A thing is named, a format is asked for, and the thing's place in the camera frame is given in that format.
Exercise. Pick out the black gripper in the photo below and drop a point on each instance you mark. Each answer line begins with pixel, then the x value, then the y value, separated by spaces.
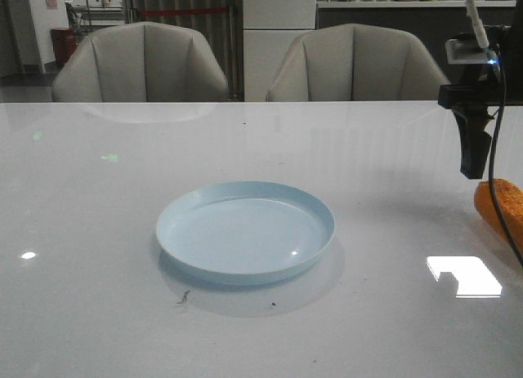
pixel 488 84

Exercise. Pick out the light blue round plate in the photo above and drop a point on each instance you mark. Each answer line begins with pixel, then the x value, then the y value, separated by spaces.
pixel 245 233

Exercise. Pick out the dark grey counter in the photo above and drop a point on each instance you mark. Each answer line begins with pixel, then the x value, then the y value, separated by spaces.
pixel 432 22

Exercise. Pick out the right beige upholstered chair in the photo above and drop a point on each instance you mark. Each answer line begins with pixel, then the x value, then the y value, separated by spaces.
pixel 356 62

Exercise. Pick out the beige upholstered chair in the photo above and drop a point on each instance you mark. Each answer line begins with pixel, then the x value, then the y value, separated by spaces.
pixel 356 62
pixel 142 62

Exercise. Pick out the white cabinet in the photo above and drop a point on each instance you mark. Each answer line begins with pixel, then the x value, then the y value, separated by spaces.
pixel 269 27

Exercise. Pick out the red barrier belt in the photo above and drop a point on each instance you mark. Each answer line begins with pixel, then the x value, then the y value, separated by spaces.
pixel 183 12

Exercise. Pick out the left beige upholstered chair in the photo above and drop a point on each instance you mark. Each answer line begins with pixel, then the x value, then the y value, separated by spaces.
pixel 142 62

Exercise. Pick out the red trash bin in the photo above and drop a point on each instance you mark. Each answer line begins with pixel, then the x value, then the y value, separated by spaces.
pixel 64 44

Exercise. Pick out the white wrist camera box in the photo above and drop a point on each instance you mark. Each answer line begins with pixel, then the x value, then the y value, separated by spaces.
pixel 467 48

